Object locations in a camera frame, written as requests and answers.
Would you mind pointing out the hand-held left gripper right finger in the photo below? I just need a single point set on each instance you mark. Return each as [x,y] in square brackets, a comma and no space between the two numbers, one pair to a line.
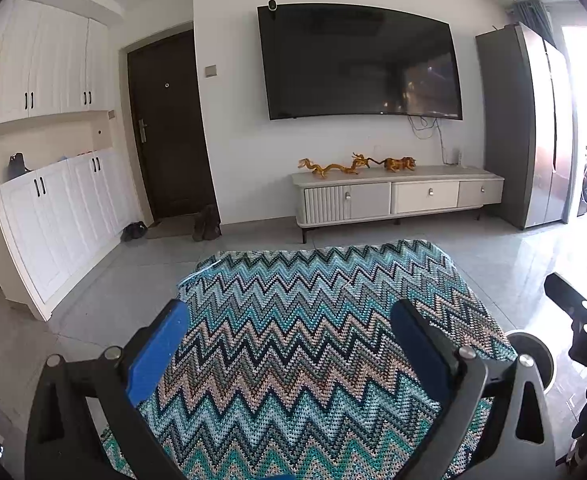
[418,345]

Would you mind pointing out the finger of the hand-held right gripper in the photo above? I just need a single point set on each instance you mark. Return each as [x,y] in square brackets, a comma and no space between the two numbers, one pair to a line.
[563,287]

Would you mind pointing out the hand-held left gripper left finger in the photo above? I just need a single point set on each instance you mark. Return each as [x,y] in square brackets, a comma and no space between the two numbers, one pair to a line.
[158,350]

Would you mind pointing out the round white trash bin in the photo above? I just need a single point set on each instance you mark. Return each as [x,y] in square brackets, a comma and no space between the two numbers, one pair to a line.
[536,347]

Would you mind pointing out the pair of dark shoes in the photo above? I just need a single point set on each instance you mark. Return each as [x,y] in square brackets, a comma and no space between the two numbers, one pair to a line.
[134,231]

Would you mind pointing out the grey doormat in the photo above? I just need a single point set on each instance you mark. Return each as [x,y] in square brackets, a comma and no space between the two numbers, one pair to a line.
[173,227]

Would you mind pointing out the zigzag knitted blanket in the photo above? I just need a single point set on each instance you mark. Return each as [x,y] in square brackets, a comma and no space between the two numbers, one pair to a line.
[293,335]

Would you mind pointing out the pair of brown boots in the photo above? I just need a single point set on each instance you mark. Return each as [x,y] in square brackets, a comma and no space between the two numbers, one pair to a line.
[206,224]

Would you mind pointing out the white tv stand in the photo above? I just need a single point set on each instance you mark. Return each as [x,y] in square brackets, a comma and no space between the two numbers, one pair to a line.
[423,197]

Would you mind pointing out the grey refrigerator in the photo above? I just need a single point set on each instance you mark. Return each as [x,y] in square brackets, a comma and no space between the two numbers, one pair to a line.
[513,135]

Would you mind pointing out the white built-in cabinet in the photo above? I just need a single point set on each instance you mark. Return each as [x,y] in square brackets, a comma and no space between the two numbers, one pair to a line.
[48,210]

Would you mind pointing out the golden tiger figurine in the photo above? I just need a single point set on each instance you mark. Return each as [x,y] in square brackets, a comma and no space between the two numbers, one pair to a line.
[398,164]

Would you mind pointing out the small golden dragon figurine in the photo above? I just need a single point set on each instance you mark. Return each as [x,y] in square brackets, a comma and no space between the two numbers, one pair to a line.
[362,161]

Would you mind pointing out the long golden dragon figurine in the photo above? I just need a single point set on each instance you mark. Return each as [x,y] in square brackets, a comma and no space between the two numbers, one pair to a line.
[331,169]

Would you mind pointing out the dark brown door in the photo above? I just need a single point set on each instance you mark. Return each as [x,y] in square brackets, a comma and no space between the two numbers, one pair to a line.
[168,135]

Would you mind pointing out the black bag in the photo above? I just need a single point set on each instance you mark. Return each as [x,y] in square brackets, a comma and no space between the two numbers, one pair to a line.
[17,166]

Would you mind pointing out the grey curtain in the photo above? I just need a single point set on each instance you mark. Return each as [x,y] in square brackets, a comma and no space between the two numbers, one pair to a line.
[536,17]

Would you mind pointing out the small white webcam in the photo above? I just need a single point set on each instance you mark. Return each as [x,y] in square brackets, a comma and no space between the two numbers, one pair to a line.
[273,5]

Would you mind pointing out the grey wall switch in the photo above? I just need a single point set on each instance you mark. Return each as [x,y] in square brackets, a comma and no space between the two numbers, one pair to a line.
[210,70]

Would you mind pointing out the black wall television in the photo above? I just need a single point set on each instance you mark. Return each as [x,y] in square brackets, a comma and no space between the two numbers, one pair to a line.
[353,60]

